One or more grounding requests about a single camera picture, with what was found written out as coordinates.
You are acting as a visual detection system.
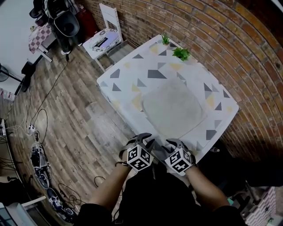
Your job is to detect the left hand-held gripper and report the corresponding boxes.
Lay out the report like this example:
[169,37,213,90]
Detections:
[119,132,156,173]

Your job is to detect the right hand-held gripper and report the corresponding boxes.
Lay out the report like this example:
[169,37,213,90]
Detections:
[161,138,197,177]

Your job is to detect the grey cloth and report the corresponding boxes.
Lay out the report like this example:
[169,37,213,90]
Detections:
[142,78,208,139]

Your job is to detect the person's right forearm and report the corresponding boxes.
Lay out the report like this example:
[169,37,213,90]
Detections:
[185,164,231,213]

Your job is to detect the person's left forearm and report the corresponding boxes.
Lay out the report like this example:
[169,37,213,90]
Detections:
[88,164,133,211]

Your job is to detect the person's black clothing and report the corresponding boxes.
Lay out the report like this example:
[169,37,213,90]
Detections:
[74,163,246,226]

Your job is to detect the table with triangle-patterned cloth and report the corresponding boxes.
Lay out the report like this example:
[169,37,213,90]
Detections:
[96,34,240,165]

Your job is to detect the leafy green potted plant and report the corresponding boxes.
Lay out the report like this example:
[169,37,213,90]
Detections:
[172,47,191,62]

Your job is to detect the spiky green potted plant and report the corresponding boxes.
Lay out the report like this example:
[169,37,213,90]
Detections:
[161,33,171,46]

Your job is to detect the dark blue handheld device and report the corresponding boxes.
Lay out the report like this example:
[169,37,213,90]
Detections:
[34,167,50,189]
[46,187,63,209]
[63,207,75,222]

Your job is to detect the pink checkered cloth table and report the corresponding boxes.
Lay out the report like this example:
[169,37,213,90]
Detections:
[28,23,58,63]
[245,186,278,226]

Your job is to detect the grey handheld device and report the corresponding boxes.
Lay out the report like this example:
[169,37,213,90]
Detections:
[30,142,48,171]

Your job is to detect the patterned chair cushion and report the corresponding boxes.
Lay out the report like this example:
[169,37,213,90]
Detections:
[86,28,121,53]

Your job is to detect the white wooden chair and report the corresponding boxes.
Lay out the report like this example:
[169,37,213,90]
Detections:
[82,2,124,72]

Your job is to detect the red gas cylinder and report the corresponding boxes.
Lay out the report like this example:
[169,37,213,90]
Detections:
[77,8,99,38]

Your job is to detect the black standing fan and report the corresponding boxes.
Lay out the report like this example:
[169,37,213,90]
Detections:
[0,63,31,93]

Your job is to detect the black metal rack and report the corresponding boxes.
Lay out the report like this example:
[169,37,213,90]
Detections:
[0,119,23,177]

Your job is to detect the small black box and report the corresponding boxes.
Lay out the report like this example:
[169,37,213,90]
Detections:
[21,61,36,76]

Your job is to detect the white canister red label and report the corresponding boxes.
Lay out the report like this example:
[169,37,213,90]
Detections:
[0,88,16,101]

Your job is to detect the tangled black cables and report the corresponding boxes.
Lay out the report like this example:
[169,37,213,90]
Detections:
[58,183,83,209]

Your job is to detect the looped black floor cable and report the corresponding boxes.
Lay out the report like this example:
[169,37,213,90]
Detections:
[34,108,48,144]

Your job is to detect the long black floor cable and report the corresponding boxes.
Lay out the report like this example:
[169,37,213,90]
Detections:
[29,54,70,129]

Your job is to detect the white furniture frame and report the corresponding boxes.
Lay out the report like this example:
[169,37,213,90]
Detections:
[0,196,48,226]

